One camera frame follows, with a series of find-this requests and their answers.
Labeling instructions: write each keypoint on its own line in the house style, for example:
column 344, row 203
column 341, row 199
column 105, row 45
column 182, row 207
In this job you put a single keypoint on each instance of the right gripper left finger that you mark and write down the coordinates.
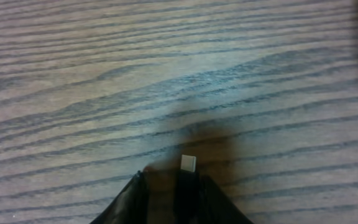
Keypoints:
column 130, row 206

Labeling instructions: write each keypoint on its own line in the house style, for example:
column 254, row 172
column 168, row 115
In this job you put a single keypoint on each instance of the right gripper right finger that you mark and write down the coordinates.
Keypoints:
column 215, row 207

